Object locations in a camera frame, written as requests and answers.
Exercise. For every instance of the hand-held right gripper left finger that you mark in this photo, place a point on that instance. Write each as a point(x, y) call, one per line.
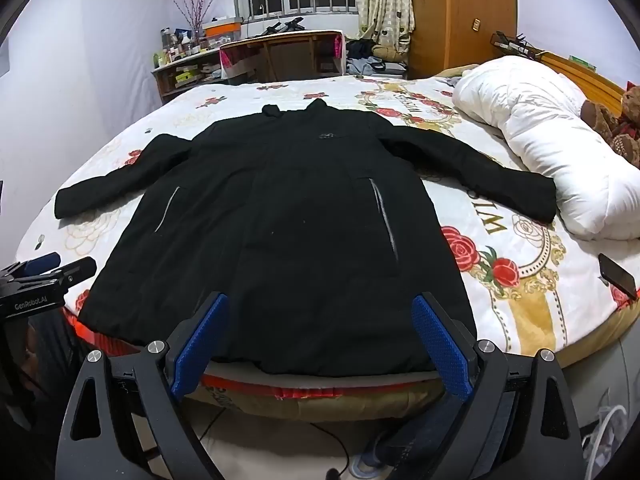
point(197, 347)

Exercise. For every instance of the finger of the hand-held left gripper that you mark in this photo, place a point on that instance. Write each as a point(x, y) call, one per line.
point(75, 271)
point(42, 262)

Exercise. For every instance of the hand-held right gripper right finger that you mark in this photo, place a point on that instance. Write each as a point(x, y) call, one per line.
point(440, 350)

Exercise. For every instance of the black coat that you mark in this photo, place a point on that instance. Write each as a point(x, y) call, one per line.
point(280, 210)

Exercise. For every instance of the pile of clothes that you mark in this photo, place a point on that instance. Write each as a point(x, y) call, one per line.
point(372, 60)

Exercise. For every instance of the rose print bed sheet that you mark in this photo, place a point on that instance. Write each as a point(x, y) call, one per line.
point(525, 270)

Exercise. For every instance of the blue slipper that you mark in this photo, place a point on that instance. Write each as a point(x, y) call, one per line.
point(370, 462)

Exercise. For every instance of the black phone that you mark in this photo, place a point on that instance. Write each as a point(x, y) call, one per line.
point(619, 275)

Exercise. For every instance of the group of bottles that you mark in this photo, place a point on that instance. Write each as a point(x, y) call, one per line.
point(180, 47)

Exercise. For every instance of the white duvet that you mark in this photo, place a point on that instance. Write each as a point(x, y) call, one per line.
point(540, 120)

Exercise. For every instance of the pink cloth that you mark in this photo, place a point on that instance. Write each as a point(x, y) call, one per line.
point(228, 60)
point(338, 49)

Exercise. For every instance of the grey cloth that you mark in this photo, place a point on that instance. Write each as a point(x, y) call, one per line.
point(451, 79)

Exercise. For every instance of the orange lidded box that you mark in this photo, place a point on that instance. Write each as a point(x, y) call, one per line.
point(222, 27)

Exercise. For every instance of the brown teddy bear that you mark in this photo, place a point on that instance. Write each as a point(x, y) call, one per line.
point(617, 125)

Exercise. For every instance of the pink flower branches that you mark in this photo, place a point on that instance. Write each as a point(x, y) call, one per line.
point(197, 7)

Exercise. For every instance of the wooden desk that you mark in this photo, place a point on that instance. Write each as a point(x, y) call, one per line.
point(280, 55)

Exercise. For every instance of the wooden wardrobe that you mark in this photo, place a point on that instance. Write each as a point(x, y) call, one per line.
point(450, 10)

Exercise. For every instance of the heart print curtain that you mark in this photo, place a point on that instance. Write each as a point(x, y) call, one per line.
point(385, 5)

